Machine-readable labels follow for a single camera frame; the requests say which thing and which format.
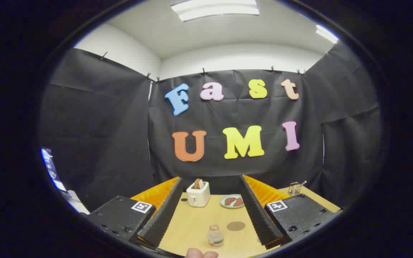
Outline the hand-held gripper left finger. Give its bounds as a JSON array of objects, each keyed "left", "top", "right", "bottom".
[{"left": 85, "top": 176, "right": 184, "bottom": 248}]

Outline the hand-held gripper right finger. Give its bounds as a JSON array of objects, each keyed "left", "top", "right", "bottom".
[{"left": 238, "top": 175, "right": 340, "bottom": 250}]

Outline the clear plastic juice bottle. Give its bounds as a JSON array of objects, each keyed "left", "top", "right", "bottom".
[{"left": 207, "top": 225, "right": 225, "bottom": 248}]

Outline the wooden table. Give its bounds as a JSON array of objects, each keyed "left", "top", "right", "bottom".
[{"left": 158, "top": 185, "right": 341, "bottom": 258}]

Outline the pale green plate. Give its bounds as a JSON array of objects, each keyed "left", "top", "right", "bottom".
[{"left": 220, "top": 194, "right": 246, "bottom": 209}]

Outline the white toaster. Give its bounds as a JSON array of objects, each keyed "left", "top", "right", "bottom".
[{"left": 186, "top": 181, "right": 211, "bottom": 207}]

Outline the black backdrop cloth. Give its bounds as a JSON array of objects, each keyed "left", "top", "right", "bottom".
[{"left": 39, "top": 43, "right": 383, "bottom": 212}]

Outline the small ceiling light panel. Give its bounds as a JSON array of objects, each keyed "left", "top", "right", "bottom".
[{"left": 316, "top": 24, "right": 339, "bottom": 44}]

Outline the large ceiling light panel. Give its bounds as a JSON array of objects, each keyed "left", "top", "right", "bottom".
[{"left": 171, "top": 0, "right": 260, "bottom": 23}]

